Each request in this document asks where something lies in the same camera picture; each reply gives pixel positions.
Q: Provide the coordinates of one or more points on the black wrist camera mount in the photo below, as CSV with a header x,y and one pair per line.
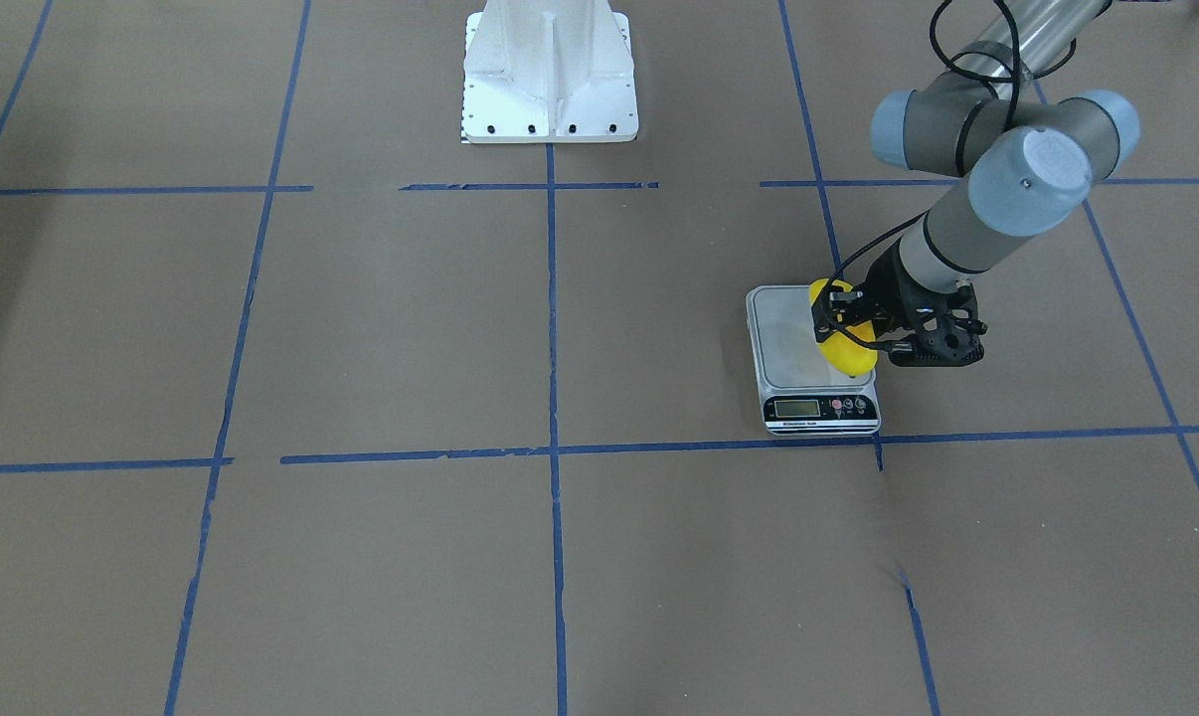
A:
x,y
942,329

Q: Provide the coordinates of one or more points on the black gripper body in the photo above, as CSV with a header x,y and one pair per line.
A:
x,y
889,281

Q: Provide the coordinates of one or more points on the silver digital kitchen scale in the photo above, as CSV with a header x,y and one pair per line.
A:
x,y
800,393

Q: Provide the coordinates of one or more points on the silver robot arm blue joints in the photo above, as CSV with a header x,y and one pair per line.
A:
x,y
1020,168

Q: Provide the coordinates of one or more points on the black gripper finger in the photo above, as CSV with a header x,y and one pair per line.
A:
x,y
873,341
837,311

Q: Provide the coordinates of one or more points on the yellow mango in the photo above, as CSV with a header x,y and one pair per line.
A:
x,y
843,349

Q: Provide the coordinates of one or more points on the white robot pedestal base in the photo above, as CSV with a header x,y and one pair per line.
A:
x,y
548,71

